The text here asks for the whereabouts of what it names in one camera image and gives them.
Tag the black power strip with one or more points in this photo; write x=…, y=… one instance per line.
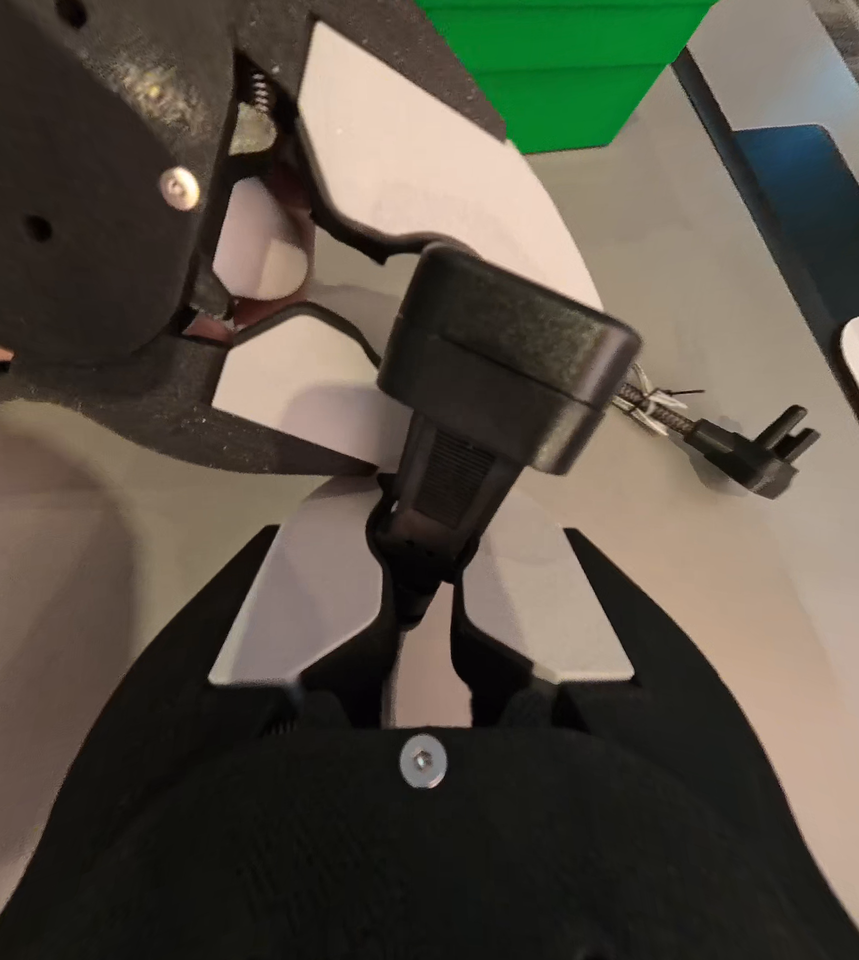
x=504, y=352

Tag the black ribbed power plug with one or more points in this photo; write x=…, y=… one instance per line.
x=448, y=487

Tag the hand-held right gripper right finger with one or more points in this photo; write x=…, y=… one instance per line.
x=542, y=600

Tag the green plastic bin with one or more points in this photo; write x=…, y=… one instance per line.
x=564, y=75

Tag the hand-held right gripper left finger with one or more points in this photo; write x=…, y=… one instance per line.
x=309, y=600

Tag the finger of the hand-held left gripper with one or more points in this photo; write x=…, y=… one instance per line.
x=309, y=397
x=429, y=172

